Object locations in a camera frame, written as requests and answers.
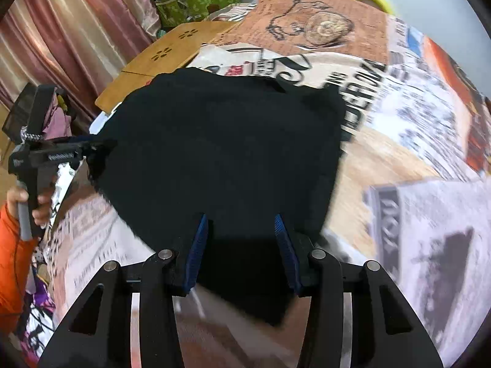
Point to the green patterned box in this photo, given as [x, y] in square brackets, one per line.
[195, 5]

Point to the wooden board with flower cutouts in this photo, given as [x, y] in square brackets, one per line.
[153, 69]

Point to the person's left forearm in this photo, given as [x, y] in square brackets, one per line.
[11, 268]

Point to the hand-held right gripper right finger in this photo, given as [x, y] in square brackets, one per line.
[287, 253]

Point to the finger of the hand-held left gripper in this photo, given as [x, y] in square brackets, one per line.
[78, 140]
[98, 148]

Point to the pink striped curtain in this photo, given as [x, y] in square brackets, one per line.
[76, 27]

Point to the striped cloth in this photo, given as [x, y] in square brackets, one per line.
[234, 11]

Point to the pink cloth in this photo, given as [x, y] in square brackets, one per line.
[59, 119]

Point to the person's left hand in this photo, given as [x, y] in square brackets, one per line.
[43, 207]

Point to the printed blanket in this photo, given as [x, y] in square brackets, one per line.
[402, 130]

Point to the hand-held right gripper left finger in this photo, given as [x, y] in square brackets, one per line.
[195, 253]

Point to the black flat panel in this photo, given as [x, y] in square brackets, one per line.
[15, 115]

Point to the black shirt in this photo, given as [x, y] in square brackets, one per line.
[214, 142]

